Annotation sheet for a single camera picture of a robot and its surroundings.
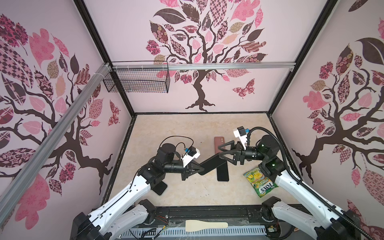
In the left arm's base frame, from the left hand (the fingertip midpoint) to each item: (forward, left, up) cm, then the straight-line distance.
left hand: (201, 170), depth 67 cm
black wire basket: (+80, +51, -5) cm, 95 cm away
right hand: (+4, -8, +10) cm, 14 cm away
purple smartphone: (+7, -14, -20) cm, 25 cm away
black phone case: (+1, -4, +5) cm, 7 cm away
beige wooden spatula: (-19, +4, -21) cm, 29 cm away
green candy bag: (-1, -35, -18) cm, 39 cm away
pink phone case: (+30, -14, -21) cm, 40 cm away
